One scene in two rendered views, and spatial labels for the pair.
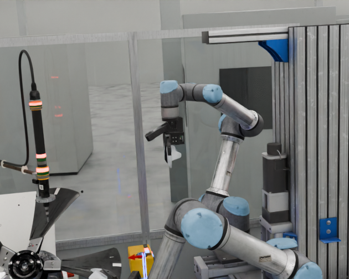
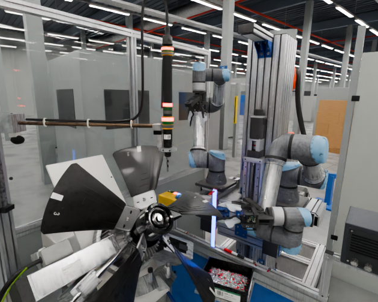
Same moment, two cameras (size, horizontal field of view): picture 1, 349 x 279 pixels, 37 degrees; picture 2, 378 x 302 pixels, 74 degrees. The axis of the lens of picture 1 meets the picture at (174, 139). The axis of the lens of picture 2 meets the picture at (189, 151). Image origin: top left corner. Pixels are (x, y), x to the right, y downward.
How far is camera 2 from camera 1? 1.55 m
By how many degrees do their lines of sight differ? 41
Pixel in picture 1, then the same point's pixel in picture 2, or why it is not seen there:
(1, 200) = (57, 169)
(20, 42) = (41, 11)
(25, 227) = not seen: hidden behind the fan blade
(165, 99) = (201, 76)
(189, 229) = (323, 149)
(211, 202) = (201, 154)
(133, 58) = (132, 53)
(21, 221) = not seen: hidden behind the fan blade
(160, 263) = (275, 184)
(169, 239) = (279, 166)
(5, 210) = not seen: hidden behind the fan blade
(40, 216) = (134, 173)
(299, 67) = (284, 59)
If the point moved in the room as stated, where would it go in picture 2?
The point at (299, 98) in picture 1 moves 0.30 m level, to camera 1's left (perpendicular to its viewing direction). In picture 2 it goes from (282, 78) to (255, 75)
